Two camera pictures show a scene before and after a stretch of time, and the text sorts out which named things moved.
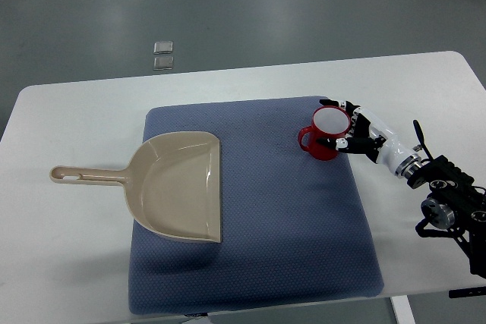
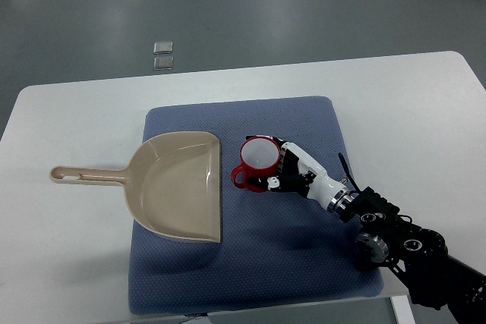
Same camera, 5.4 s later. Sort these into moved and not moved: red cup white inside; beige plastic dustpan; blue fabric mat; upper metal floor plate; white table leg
Moved: red cup white inside
Not moved: upper metal floor plate; blue fabric mat; white table leg; beige plastic dustpan
